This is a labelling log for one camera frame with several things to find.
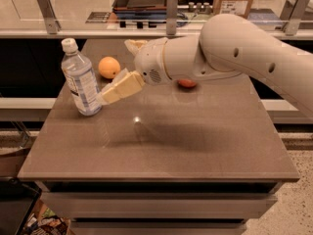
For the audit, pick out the printed magazines pile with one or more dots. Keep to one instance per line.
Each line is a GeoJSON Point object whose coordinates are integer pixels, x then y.
{"type": "Point", "coordinates": [46, 222]}

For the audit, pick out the metal rail bracket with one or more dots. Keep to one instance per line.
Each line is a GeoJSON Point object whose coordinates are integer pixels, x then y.
{"type": "Point", "coordinates": [296, 15]}
{"type": "Point", "coordinates": [171, 16]}
{"type": "Point", "coordinates": [51, 23]}

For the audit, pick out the red apple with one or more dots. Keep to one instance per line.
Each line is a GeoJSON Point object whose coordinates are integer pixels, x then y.
{"type": "Point", "coordinates": [186, 83]}

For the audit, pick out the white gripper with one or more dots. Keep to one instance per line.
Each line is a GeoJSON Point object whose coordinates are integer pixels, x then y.
{"type": "Point", "coordinates": [149, 61]}

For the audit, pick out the orange fruit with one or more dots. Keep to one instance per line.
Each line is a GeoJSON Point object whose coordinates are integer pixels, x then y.
{"type": "Point", "coordinates": [109, 67]}

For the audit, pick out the blue plastic water bottle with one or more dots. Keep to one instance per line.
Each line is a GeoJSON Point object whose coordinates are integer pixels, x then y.
{"type": "Point", "coordinates": [81, 79]}

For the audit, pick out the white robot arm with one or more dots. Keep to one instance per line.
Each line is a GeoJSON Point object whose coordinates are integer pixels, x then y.
{"type": "Point", "coordinates": [227, 46]}

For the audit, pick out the black bin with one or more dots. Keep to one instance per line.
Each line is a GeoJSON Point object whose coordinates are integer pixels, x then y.
{"type": "Point", "coordinates": [17, 200]}

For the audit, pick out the right metal rail bracket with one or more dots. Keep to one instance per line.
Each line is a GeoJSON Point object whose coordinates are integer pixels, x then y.
{"type": "Point", "coordinates": [296, 15]}

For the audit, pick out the grey cabinet drawers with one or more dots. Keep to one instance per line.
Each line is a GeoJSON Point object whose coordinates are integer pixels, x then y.
{"type": "Point", "coordinates": [92, 213]}

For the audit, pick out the middle metal rail bracket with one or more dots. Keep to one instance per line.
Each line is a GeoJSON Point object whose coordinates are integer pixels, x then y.
{"type": "Point", "coordinates": [171, 16]}

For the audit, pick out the left metal rail bracket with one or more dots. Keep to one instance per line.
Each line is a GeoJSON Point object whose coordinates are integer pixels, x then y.
{"type": "Point", "coordinates": [51, 23]}

